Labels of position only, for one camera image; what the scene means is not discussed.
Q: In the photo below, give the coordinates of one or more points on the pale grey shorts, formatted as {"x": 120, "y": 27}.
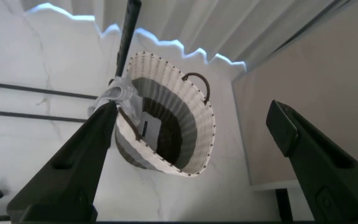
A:
{"x": 120, "y": 93}

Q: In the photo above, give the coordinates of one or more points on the white laundry basket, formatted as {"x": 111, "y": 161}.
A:
{"x": 191, "y": 124}

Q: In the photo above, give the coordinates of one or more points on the black clothes rack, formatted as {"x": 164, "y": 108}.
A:
{"x": 127, "y": 37}

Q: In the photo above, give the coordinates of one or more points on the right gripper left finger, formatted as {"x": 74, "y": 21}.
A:
{"x": 61, "y": 177}

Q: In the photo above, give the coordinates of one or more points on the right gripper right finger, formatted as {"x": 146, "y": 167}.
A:
{"x": 331, "y": 174}

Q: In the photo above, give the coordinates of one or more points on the white curtain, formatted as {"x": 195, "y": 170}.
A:
{"x": 213, "y": 21}

